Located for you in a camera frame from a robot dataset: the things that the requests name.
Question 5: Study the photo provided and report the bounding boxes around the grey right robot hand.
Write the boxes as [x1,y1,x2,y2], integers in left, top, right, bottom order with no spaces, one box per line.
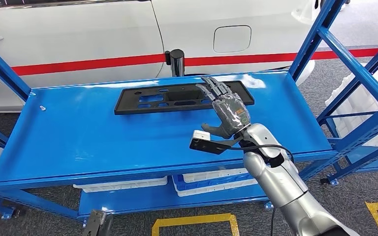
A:
[195,76,252,140]

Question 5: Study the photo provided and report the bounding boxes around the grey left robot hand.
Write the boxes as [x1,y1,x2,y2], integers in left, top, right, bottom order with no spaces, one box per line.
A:
[81,210,113,236]

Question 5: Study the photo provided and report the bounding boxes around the long black plastic panel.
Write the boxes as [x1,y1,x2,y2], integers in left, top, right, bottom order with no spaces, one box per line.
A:
[114,80,255,116]

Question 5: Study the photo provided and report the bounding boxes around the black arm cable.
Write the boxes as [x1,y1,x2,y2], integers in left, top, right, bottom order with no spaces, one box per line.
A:
[226,144,296,236]

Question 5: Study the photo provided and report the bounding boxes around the black stanchion post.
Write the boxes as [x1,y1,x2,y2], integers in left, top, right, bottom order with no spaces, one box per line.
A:
[164,49,186,78]

